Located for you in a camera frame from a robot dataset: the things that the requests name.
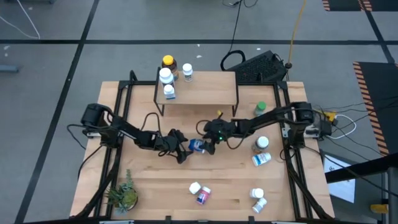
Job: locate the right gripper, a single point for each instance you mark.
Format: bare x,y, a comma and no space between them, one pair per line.
224,129

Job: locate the green succulent plant in pot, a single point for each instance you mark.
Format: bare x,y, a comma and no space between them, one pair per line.
124,196

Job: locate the green-capped caffeine bottle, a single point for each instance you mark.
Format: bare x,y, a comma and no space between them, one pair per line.
260,106

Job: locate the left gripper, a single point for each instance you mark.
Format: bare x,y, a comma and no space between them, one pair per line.
172,144

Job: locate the amber bottle yellow cap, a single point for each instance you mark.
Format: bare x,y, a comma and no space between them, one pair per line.
168,60

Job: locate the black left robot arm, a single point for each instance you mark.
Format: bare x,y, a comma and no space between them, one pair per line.
130,130

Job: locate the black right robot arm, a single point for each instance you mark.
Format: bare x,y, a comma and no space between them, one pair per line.
267,116

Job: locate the black perforated computer case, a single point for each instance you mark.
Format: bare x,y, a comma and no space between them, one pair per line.
258,67

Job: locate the grey floor block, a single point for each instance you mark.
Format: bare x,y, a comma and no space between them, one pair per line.
7,68

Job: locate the clear gummies bottle white cap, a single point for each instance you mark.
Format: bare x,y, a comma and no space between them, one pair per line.
261,142

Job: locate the black mat hazard stripe edge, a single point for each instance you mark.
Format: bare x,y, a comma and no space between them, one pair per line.
382,93
345,4

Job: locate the black metal beam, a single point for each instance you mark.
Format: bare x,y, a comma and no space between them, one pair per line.
360,169

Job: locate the white Trader Joe's pill bottle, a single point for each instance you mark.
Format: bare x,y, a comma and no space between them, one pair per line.
187,68
257,193
195,187
259,205
169,91
261,159

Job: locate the grey metal post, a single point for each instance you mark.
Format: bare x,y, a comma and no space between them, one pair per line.
392,199

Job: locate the large white pill bottle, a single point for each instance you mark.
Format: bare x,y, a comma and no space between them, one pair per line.
165,74

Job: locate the yellow power plug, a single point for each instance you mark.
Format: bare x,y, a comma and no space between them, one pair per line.
330,116

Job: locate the white paper sheet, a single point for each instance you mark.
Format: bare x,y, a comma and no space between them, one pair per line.
340,186

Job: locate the pink bottle white cap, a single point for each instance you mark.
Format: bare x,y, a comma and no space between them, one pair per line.
203,196

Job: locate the blue-capped vitamin bottle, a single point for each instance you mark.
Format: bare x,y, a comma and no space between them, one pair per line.
196,145

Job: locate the black power adapter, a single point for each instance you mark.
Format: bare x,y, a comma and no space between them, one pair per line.
326,127

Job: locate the wooden shelf black metal legs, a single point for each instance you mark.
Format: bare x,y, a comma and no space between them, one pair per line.
211,88

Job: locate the black metal rig frame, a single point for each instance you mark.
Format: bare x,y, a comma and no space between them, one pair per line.
140,83

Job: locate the yellow floor object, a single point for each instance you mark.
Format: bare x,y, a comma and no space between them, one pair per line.
379,208

